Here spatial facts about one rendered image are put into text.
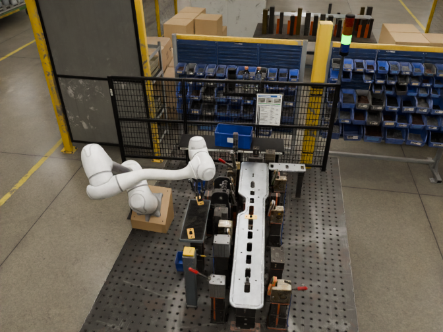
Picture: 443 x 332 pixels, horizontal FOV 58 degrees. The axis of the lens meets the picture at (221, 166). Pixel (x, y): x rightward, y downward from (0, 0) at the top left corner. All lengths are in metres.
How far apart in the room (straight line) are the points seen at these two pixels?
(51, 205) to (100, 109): 1.25
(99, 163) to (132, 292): 0.90
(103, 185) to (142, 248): 0.84
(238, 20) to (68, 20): 5.09
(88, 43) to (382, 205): 3.64
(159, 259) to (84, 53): 2.71
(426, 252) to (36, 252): 3.69
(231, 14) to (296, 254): 6.95
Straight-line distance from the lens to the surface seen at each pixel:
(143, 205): 2.78
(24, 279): 4.04
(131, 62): 4.60
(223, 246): 2.39
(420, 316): 3.77
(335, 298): 2.73
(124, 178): 2.26
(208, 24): 7.03
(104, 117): 5.07
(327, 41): 3.24
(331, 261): 2.93
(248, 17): 9.13
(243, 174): 3.10
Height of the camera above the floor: 2.82
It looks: 35 degrees down
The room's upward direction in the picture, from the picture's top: straight up
